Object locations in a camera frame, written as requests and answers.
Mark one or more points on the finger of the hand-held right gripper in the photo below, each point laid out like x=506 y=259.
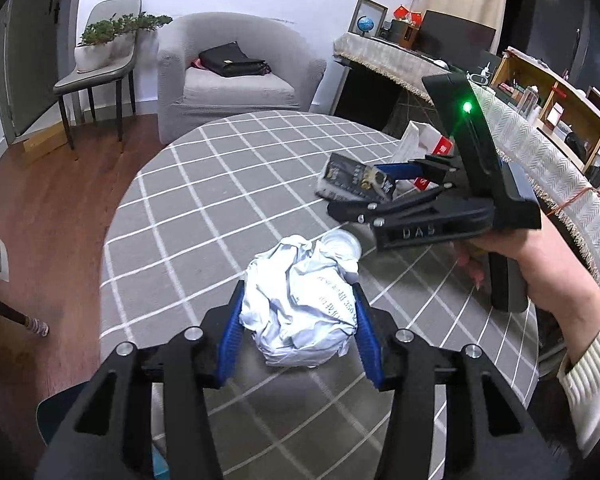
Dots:
x=380 y=210
x=395 y=171

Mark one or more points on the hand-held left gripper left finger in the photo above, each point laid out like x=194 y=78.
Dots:
x=230 y=330

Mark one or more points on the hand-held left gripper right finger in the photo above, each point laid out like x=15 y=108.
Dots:
x=367 y=340

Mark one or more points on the black printed carton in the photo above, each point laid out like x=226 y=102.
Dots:
x=352 y=175

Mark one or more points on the grey paper ball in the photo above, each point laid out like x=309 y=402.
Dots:
x=300 y=310

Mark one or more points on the person's right forearm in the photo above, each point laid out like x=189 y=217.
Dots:
x=575 y=310

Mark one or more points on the person's right hand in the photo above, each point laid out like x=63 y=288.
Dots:
x=515 y=242

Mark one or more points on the red and white box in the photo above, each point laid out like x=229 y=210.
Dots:
x=420 y=140

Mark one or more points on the wooden shelf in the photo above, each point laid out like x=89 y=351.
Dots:
x=580 y=110

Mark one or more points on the black monitor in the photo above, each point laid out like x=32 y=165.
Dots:
x=455 y=37

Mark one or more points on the dark brown box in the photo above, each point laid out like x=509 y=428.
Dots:
x=404 y=34

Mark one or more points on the grey checked tablecloth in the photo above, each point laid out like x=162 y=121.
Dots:
x=220 y=185

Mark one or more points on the small blue globe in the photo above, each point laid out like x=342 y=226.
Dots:
x=366 y=24

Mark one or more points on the small red flags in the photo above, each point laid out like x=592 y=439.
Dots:
x=409 y=13

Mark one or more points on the grey armchair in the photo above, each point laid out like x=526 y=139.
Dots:
x=240 y=95

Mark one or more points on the black handbag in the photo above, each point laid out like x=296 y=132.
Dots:
x=230 y=60

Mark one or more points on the dark chair leg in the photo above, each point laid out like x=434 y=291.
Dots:
x=15 y=316

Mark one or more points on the red cloth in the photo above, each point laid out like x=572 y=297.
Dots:
x=196 y=64

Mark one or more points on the flat cardboard box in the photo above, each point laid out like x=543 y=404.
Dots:
x=45 y=139

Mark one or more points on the small white potted plant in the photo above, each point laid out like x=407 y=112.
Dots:
x=122 y=42
x=152 y=21

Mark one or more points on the grey dining chair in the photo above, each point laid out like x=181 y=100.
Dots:
x=110 y=67

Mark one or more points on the large white potted plant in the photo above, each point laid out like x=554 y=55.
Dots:
x=92 y=57

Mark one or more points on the grey door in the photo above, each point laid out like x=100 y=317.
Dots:
x=35 y=60

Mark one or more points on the picture frame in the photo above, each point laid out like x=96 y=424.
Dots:
x=375 y=12

